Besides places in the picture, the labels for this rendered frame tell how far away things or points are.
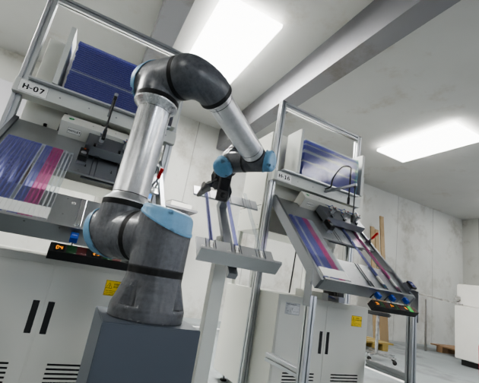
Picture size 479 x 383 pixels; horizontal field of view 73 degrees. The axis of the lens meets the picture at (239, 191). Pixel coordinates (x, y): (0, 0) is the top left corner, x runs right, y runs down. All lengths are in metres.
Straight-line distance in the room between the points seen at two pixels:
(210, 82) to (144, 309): 0.54
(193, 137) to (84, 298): 4.15
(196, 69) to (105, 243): 0.46
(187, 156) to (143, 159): 4.44
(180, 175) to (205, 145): 0.68
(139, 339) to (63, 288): 0.92
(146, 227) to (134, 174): 0.17
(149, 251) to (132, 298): 0.09
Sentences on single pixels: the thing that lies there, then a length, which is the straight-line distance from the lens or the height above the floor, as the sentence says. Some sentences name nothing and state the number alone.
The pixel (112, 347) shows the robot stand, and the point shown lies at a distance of 0.64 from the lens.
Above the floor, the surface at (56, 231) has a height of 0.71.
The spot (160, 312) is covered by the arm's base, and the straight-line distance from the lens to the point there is 0.66.
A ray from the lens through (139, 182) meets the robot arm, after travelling 0.81.
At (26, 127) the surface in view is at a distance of 1.79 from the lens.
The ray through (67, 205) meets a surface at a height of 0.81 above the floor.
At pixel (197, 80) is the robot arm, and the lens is 0.85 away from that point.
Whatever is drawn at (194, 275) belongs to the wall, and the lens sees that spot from 5.11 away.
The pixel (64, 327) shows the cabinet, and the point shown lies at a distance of 1.56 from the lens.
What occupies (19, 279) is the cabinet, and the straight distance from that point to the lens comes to 1.54.
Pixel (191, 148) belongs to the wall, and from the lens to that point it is 5.32.
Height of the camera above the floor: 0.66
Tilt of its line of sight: 15 degrees up
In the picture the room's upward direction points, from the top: 10 degrees clockwise
